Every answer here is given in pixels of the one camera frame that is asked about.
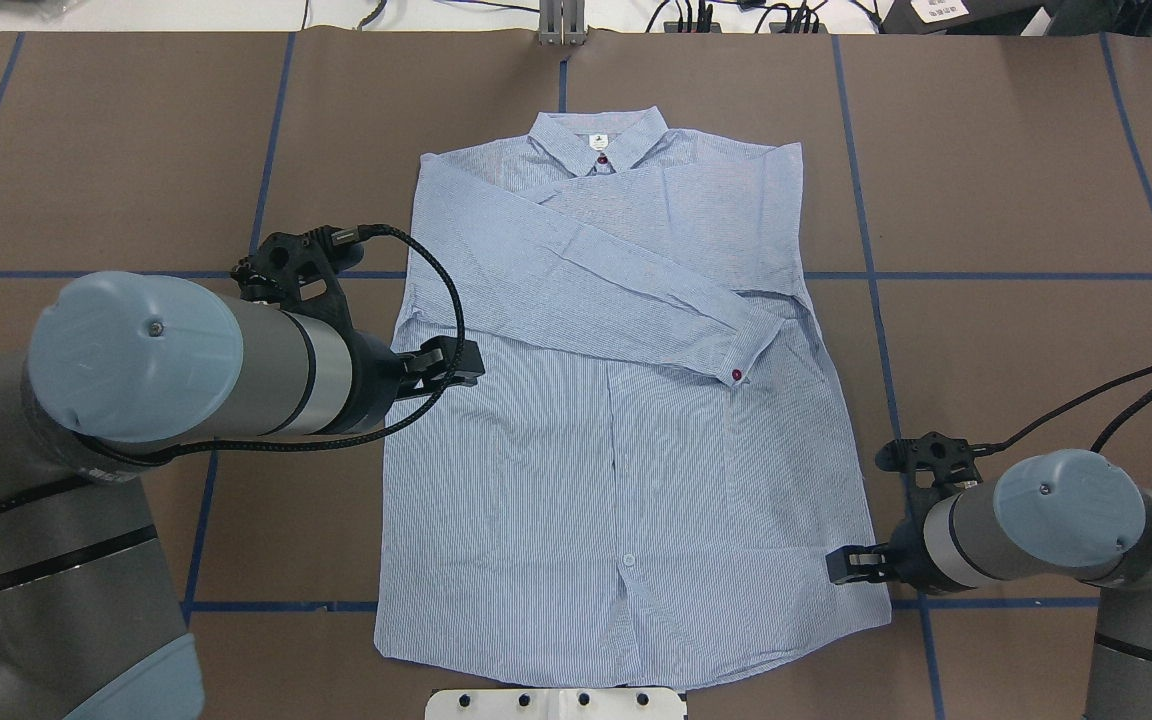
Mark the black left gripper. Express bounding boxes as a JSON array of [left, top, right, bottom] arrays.
[[346, 332, 486, 420]]

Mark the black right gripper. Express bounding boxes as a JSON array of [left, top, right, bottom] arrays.
[[826, 524, 933, 594]]

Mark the light blue striped shirt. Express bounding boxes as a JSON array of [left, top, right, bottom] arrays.
[[374, 108, 892, 691]]

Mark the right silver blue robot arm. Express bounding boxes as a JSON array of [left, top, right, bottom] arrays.
[[826, 433, 1152, 719]]

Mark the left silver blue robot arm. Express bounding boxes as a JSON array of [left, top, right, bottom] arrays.
[[0, 272, 484, 719]]

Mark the brown paper table cover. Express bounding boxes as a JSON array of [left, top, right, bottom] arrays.
[[0, 26, 1152, 719]]

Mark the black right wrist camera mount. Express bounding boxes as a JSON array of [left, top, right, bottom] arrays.
[[876, 432, 983, 503]]

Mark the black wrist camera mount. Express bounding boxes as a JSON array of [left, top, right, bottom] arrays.
[[229, 225, 380, 318], [876, 432, 983, 503]]

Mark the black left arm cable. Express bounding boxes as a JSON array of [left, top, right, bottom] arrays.
[[0, 223, 467, 720]]

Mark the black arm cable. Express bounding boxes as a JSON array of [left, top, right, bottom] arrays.
[[967, 348, 1152, 457], [0, 223, 467, 720]]

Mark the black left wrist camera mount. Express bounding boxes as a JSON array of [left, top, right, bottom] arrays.
[[229, 225, 380, 318]]

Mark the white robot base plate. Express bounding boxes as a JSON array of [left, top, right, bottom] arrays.
[[424, 687, 689, 719]]

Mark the grey aluminium post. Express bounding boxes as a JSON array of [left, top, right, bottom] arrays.
[[538, 0, 588, 47]]

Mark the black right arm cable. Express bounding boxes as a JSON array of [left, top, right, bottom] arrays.
[[967, 348, 1152, 457]]

